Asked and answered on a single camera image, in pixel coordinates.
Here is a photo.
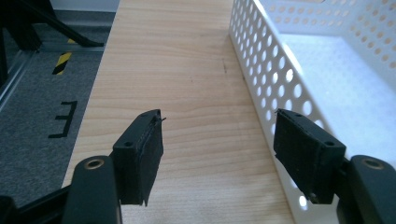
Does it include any white perforated basket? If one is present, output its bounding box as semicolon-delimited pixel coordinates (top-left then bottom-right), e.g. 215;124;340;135
228;0;396;224

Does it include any black tape floor mark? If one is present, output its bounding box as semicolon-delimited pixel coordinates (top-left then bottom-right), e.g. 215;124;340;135
48;100;78;139

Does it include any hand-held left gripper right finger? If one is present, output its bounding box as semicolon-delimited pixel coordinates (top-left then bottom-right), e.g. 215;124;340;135
273;108;347;205

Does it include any yellow black hazard tape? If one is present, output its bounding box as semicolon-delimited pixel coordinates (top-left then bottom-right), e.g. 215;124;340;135
51;38;77;76

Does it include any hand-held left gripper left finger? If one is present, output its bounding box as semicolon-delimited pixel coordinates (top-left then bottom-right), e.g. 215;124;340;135
110;108;165;207

